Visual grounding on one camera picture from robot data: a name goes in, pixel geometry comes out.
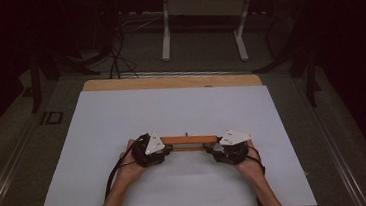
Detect floor socket plate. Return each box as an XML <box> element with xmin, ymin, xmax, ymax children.
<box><xmin>38</xmin><ymin>109</ymin><xmax>65</xmax><ymax>127</ymax></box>

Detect wooden board with pegs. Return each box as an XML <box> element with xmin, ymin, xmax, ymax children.
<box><xmin>159</xmin><ymin>129</ymin><xmax>222</xmax><ymax>155</ymax></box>

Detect person's right hand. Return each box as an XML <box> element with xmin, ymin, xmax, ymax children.
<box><xmin>232</xmin><ymin>138</ymin><xmax>268</xmax><ymax>186</ymax></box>

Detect white metal desk frame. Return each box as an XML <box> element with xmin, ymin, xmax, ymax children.
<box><xmin>156</xmin><ymin>0</ymin><xmax>263</xmax><ymax>70</ymax></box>

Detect wooden table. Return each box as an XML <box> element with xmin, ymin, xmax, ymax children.
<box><xmin>30</xmin><ymin>61</ymin><xmax>314</xmax><ymax>206</ymax></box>

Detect metal floor rail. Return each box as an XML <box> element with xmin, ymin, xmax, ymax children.
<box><xmin>293</xmin><ymin>67</ymin><xmax>366</xmax><ymax>206</ymax></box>
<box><xmin>0</xmin><ymin>95</ymin><xmax>47</xmax><ymax>206</ymax></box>

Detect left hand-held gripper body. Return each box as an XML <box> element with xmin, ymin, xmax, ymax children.
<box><xmin>129</xmin><ymin>128</ymin><xmax>176</xmax><ymax>170</ymax></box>

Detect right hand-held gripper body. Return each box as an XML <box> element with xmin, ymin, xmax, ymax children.
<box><xmin>203</xmin><ymin>127</ymin><xmax>255</xmax><ymax>168</ymax></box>

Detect black floor cables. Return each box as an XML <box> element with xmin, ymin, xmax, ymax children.
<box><xmin>72</xmin><ymin>3</ymin><xmax>170</xmax><ymax>84</ymax></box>

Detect person's left hand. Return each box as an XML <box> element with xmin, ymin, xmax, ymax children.
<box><xmin>111</xmin><ymin>137</ymin><xmax>152</xmax><ymax>191</ymax></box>

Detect white table mat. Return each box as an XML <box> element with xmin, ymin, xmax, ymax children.
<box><xmin>27</xmin><ymin>71</ymin><xmax>318</xmax><ymax>206</ymax></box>

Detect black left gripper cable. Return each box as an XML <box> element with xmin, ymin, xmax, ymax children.
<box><xmin>99</xmin><ymin>134</ymin><xmax>156</xmax><ymax>201</ymax></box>

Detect black metal stand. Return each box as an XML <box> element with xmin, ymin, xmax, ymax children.
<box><xmin>288</xmin><ymin>47</ymin><xmax>325</xmax><ymax>110</ymax></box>
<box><xmin>25</xmin><ymin>48</ymin><xmax>44</xmax><ymax>114</ymax></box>

